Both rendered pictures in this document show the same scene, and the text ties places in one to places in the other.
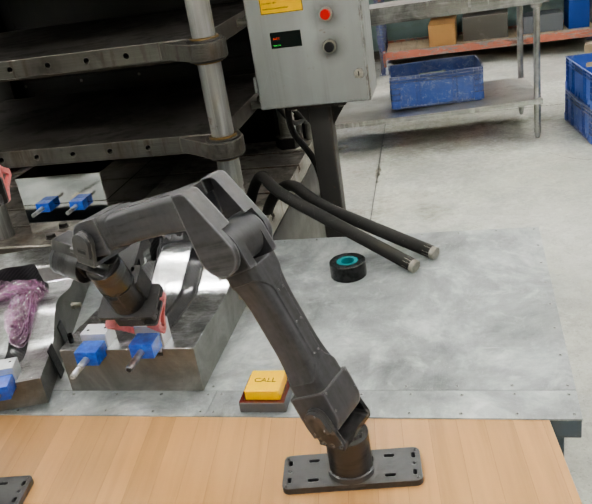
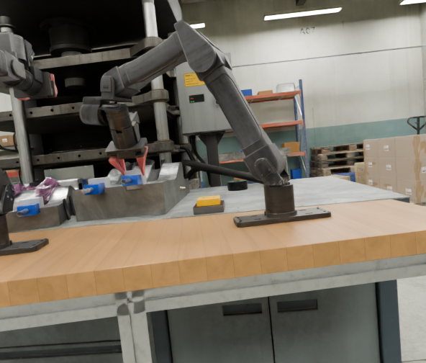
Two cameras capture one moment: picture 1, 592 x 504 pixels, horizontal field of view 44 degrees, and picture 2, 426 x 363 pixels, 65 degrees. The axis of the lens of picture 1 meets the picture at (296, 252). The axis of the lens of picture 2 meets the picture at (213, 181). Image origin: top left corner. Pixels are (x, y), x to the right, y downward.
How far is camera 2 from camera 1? 0.66 m
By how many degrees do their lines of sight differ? 23
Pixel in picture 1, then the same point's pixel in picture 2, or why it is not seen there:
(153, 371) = (134, 201)
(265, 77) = (185, 117)
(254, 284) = (223, 76)
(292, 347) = (245, 119)
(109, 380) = (103, 211)
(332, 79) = (219, 118)
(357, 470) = (288, 207)
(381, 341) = not seen: hidden behind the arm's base
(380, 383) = not seen: hidden behind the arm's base
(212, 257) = (198, 58)
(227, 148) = (166, 144)
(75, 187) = (78, 173)
